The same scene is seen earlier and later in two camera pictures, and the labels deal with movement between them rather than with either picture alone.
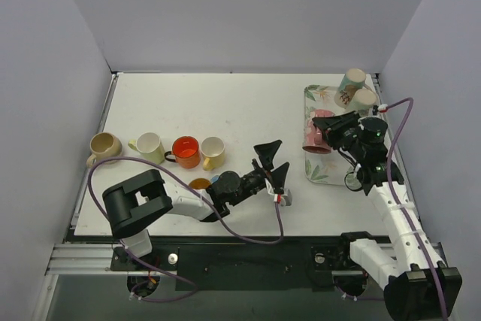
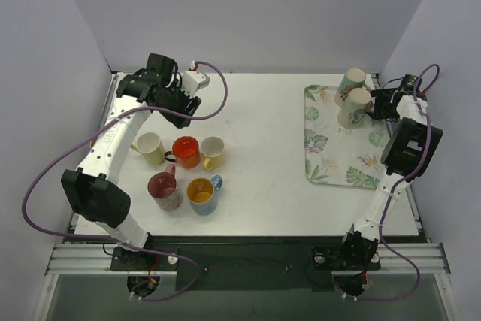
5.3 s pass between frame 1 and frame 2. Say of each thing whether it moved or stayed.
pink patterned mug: moved
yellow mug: stayed
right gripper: moved
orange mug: stayed
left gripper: moved
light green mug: stayed
